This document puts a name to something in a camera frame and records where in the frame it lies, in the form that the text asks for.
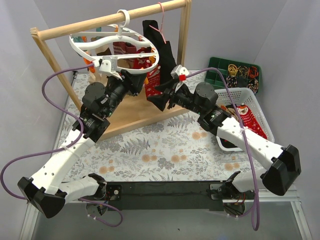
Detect red christmas sock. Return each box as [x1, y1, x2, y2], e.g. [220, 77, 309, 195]
[144, 65, 161, 98]
[237, 104, 267, 139]

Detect white round clip hanger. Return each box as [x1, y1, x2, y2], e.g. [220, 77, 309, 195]
[69, 9, 160, 75]

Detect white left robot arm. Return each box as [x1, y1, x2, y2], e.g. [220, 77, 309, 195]
[17, 70, 147, 219]

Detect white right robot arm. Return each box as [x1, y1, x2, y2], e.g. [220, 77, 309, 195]
[147, 79, 301, 199]

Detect black hanging sock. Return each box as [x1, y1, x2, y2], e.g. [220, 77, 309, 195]
[142, 20, 177, 85]

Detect wooden clothes rack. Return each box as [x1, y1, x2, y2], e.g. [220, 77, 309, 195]
[30, 0, 192, 140]

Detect floral table mat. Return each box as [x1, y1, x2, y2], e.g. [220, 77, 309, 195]
[49, 68, 281, 182]

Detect green compartment tray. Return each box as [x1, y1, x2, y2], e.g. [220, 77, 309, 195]
[208, 56, 262, 95]

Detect white plastic basket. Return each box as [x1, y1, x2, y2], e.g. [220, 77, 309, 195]
[216, 87, 275, 152]

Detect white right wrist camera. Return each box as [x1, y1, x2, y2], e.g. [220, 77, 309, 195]
[170, 64, 190, 93]

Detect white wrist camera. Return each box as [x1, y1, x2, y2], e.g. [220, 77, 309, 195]
[92, 55, 122, 80]
[170, 64, 190, 93]

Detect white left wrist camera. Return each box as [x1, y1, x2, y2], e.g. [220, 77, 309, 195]
[92, 55, 122, 80]

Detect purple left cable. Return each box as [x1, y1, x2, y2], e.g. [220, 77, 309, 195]
[0, 63, 125, 228]

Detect purple cable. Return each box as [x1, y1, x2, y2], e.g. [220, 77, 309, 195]
[186, 67, 261, 231]
[0, 63, 125, 228]

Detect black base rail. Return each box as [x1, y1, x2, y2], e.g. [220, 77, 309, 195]
[84, 181, 251, 213]

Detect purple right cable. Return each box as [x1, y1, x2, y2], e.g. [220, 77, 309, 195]
[186, 67, 261, 231]

